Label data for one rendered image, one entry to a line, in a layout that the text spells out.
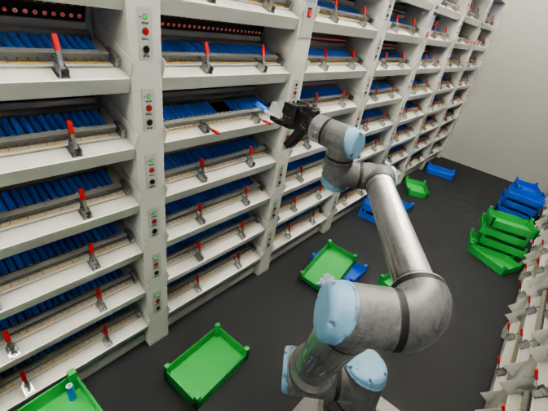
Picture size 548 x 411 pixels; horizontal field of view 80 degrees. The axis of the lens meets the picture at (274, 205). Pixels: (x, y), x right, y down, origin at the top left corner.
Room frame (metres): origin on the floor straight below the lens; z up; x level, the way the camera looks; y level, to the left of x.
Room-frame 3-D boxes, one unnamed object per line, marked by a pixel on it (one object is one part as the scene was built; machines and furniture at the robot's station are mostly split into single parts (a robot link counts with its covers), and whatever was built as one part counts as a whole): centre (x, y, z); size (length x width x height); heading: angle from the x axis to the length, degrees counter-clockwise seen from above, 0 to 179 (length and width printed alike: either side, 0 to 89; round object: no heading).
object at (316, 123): (1.05, -0.10, 1.05); 0.10 x 0.05 x 0.09; 144
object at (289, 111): (1.10, -0.04, 1.06); 0.12 x 0.08 x 0.09; 54
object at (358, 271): (1.66, -0.47, 0.04); 0.30 x 0.20 x 0.08; 53
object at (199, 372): (0.85, 0.16, 0.04); 0.30 x 0.20 x 0.08; 147
